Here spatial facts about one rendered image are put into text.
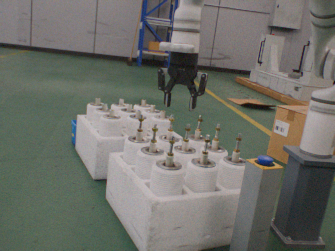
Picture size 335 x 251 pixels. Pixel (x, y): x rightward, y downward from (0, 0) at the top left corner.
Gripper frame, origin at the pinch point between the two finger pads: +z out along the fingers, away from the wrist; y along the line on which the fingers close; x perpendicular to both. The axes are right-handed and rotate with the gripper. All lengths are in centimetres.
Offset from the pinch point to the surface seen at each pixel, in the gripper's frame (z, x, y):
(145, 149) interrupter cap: 17.8, -7.3, 12.5
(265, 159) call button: 11.2, -0.8, -24.8
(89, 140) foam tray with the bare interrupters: 29, -33, 51
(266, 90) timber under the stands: 46, -391, 15
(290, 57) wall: 14, -727, 10
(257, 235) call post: 32.3, 1.0, -25.9
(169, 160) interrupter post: 16.1, 1.6, 0.9
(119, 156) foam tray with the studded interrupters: 25.3, -14.9, 25.9
